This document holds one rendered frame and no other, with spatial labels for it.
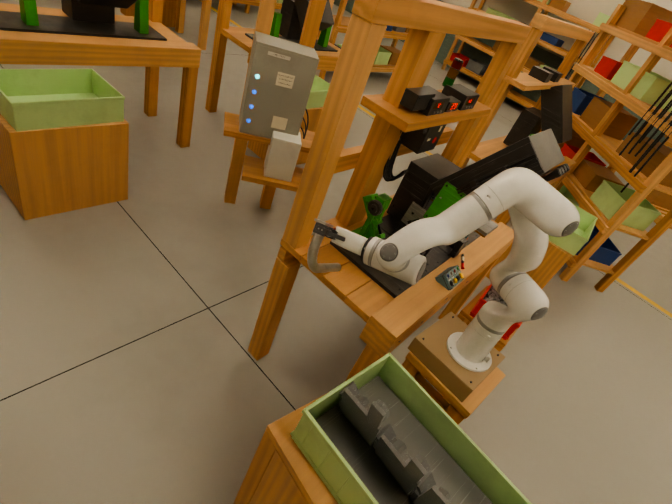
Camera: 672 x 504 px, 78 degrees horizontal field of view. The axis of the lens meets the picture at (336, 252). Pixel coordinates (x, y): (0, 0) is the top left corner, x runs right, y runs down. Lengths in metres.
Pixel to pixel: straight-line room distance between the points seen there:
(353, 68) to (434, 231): 0.70
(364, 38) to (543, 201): 0.76
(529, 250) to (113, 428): 1.93
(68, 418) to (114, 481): 0.37
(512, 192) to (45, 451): 2.08
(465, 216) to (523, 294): 0.49
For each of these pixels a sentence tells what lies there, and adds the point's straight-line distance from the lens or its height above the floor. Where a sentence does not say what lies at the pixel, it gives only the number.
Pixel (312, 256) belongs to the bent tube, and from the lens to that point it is 1.24.
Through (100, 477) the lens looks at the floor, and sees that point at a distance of 2.24.
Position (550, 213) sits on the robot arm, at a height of 1.67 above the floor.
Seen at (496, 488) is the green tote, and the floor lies 0.90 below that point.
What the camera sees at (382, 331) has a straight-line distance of 1.74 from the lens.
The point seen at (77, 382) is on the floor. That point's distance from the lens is 2.46.
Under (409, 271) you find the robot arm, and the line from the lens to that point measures 1.10.
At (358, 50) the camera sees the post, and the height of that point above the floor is 1.76.
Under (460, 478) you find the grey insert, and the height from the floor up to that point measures 0.85.
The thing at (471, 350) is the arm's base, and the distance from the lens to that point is 1.72.
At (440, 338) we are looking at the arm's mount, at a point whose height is 0.93.
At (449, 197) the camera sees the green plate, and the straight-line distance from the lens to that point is 2.12.
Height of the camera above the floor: 2.08
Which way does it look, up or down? 37 degrees down
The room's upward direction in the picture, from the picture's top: 23 degrees clockwise
